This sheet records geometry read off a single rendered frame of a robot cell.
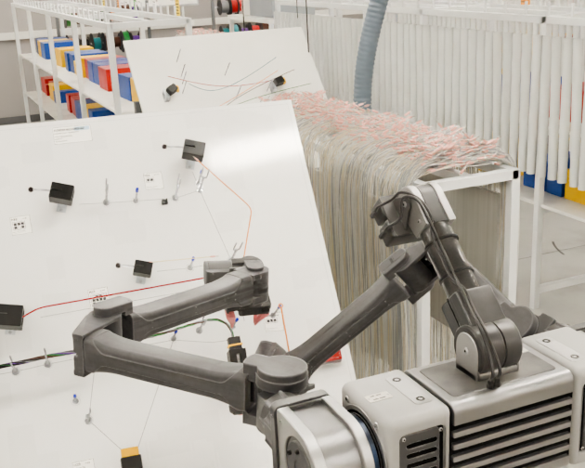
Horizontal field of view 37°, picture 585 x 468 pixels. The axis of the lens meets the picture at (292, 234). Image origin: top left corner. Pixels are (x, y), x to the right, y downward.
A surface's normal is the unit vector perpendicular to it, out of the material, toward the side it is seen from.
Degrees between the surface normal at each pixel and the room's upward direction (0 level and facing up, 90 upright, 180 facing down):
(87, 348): 87
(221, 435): 54
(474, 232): 90
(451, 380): 0
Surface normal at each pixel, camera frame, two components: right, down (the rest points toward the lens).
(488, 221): -0.91, 0.16
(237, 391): -0.43, 0.24
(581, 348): -0.04, -0.95
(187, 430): 0.21, -0.33
